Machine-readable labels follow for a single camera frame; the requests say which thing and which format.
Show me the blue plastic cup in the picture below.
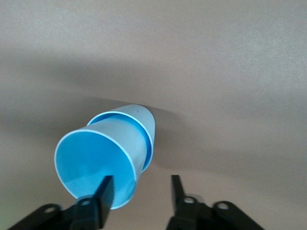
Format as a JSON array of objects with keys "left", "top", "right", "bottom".
[
  {"left": 54, "top": 119, "right": 149, "bottom": 211},
  {"left": 86, "top": 103, "right": 156, "bottom": 173}
]

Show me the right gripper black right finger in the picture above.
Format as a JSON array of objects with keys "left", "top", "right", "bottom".
[{"left": 167, "top": 174, "right": 264, "bottom": 230}]

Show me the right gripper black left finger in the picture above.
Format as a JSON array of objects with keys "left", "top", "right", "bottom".
[{"left": 9, "top": 175, "right": 114, "bottom": 230}]

